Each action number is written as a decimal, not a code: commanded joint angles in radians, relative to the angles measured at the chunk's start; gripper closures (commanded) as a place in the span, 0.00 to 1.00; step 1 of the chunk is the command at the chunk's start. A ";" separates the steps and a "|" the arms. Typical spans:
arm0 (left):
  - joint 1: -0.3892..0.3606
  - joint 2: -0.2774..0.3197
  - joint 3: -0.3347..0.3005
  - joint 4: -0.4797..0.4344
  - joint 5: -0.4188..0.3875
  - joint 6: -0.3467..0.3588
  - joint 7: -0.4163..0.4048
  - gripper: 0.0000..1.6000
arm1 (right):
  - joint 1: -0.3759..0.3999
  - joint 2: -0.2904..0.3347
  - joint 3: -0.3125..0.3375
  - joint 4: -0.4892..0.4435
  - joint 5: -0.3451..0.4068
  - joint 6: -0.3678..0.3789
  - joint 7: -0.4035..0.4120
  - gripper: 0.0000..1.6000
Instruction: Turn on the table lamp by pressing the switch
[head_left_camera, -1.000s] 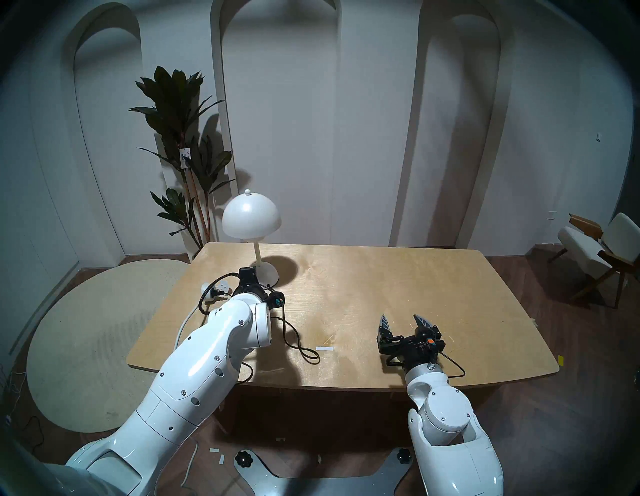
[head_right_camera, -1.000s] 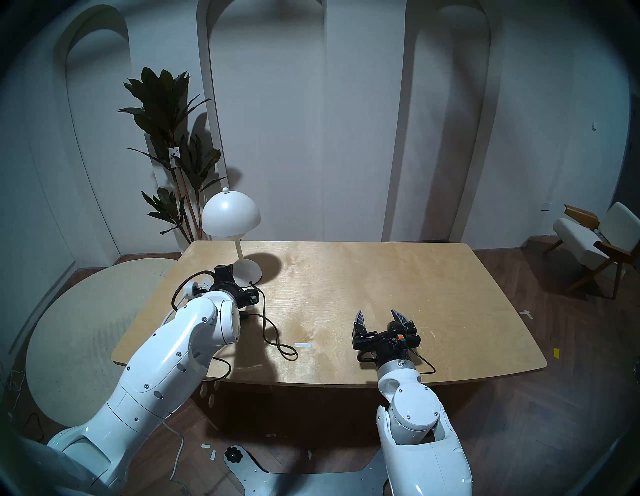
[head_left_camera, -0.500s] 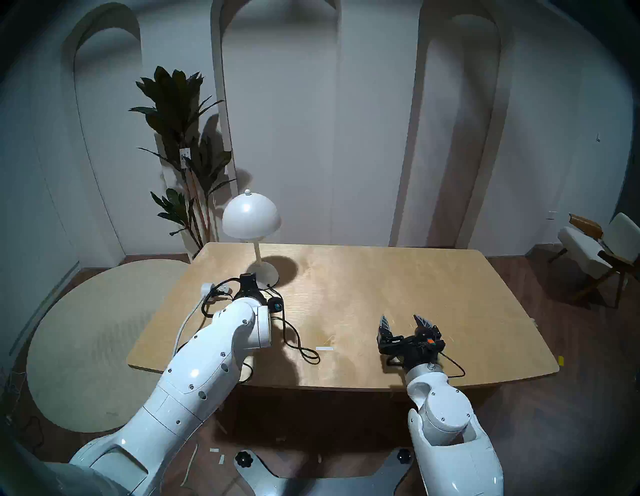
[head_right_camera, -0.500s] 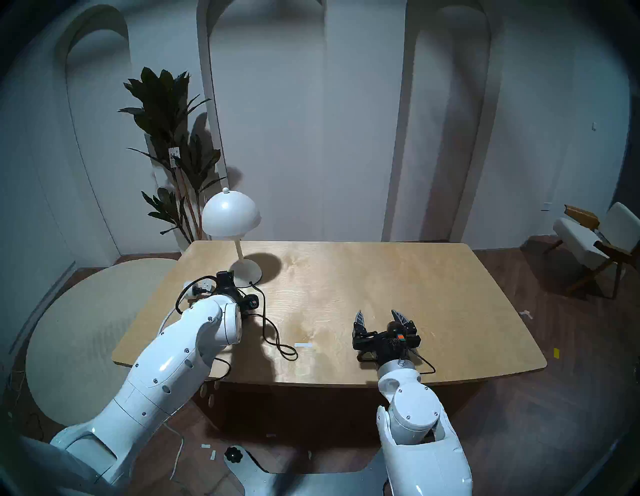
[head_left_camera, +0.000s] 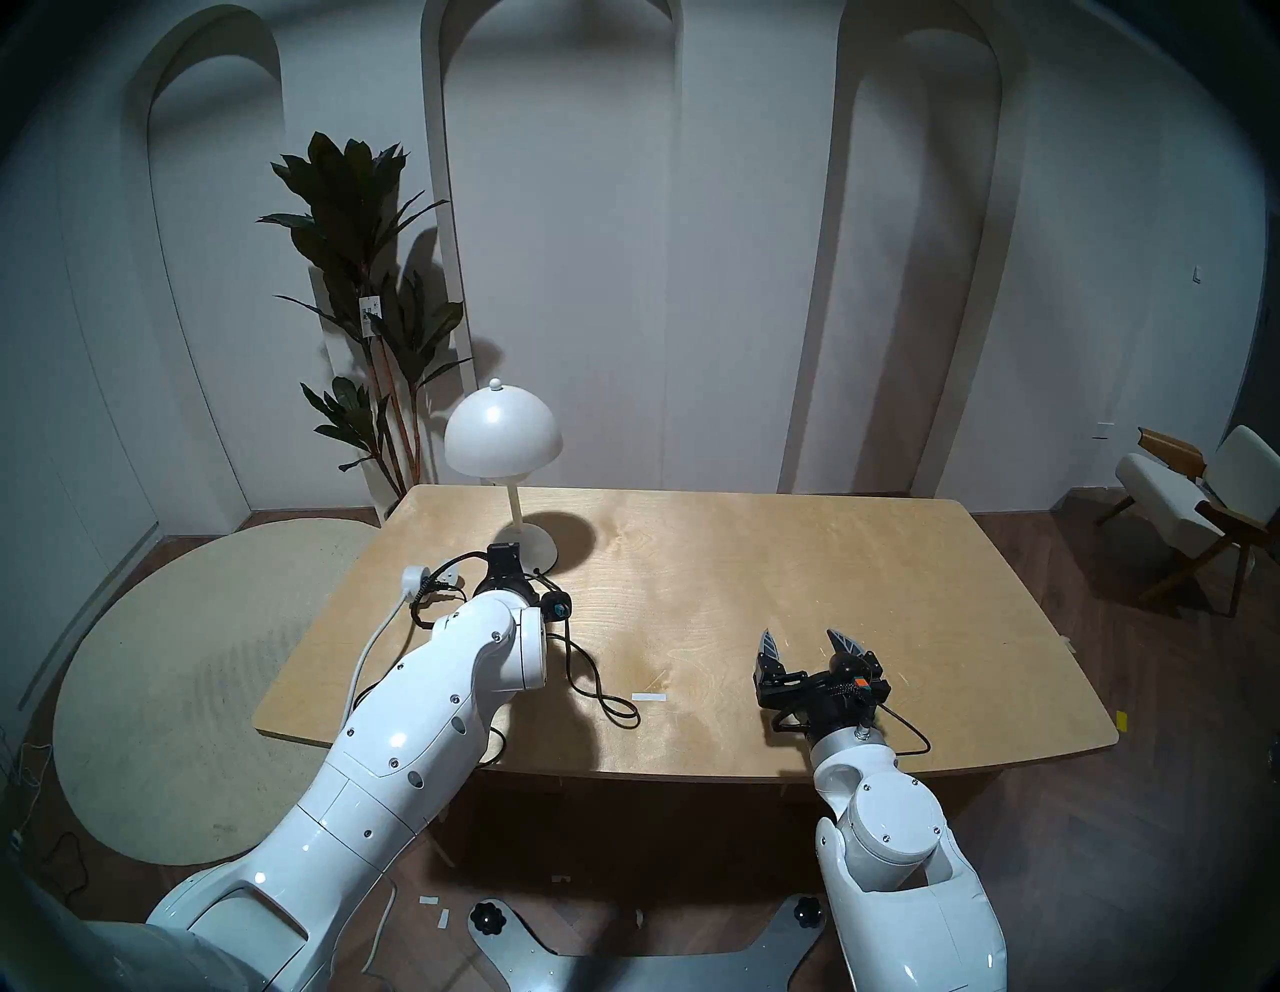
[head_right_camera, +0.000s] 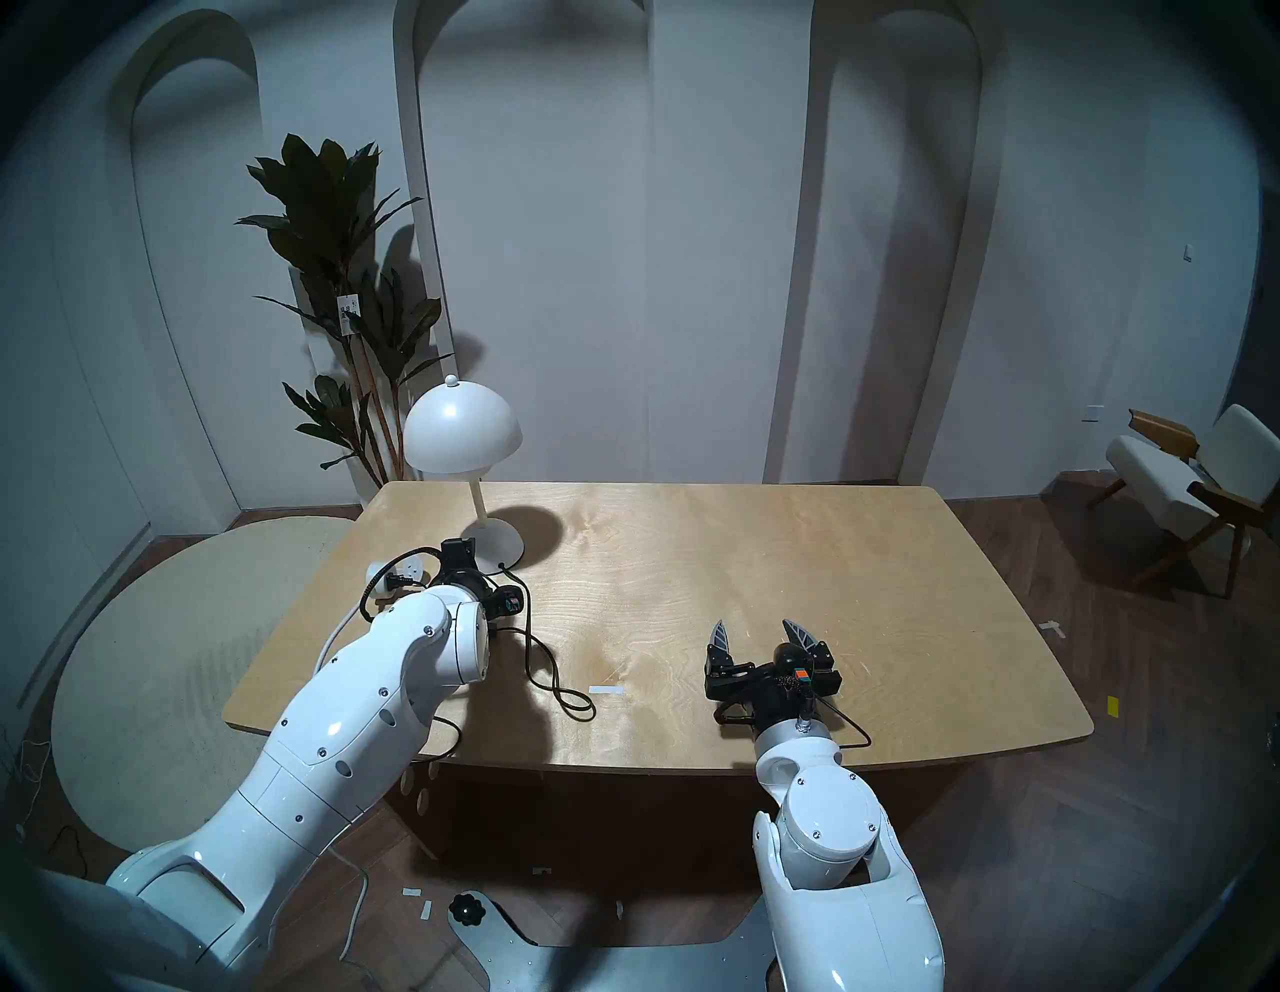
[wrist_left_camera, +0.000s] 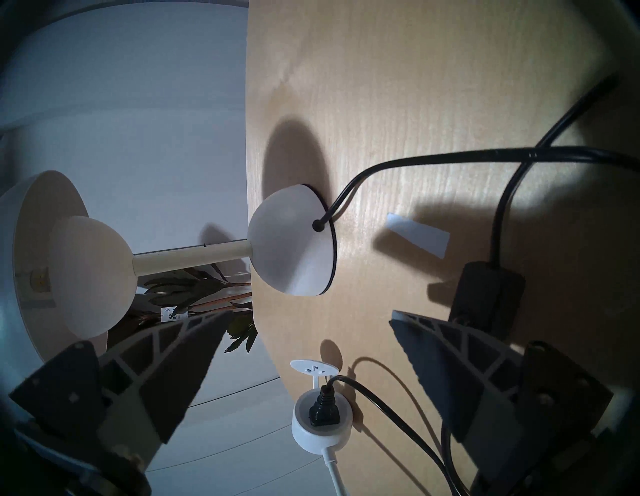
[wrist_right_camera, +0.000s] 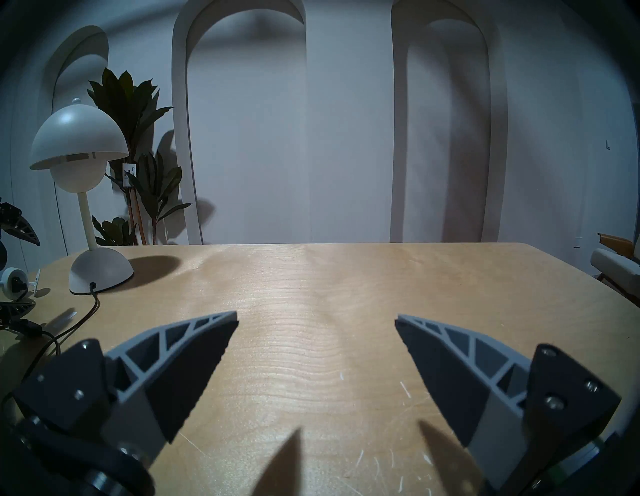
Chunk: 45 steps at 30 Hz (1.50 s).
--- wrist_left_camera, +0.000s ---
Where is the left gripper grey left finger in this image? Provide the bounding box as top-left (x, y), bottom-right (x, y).
top-left (9, 310), bottom-right (234, 469)

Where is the white socket cable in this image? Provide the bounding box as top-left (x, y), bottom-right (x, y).
top-left (322, 447), bottom-right (349, 496)

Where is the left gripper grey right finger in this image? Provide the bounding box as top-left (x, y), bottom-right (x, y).
top-left (390, 310), bottom-right (614, 492)

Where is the black inline cable switch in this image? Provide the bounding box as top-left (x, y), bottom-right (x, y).
top-left (450, 261), bottom-right (526, 336)

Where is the black lamp power cable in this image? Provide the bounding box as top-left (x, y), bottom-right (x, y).
top-left (312, 72), bottom-right (640, 496)

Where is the black power plug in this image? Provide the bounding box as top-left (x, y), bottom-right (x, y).
top-left (309, 384), bottom-right (344, 429)

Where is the white tape strip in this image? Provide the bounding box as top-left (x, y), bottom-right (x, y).
top-left (386, 212), bottom-right (450, 259)

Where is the white round extension socket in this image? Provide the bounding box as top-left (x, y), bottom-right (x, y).
top-left (290, 356), bottom-right (354, 454)

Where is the tall green potted plant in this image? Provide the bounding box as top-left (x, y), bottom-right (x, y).
top-left (135, 262), bottom-right (259, 354)

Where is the white mushroom table lamp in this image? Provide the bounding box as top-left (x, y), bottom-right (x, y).
top-left (0, 170), bottom-right (337, 366)

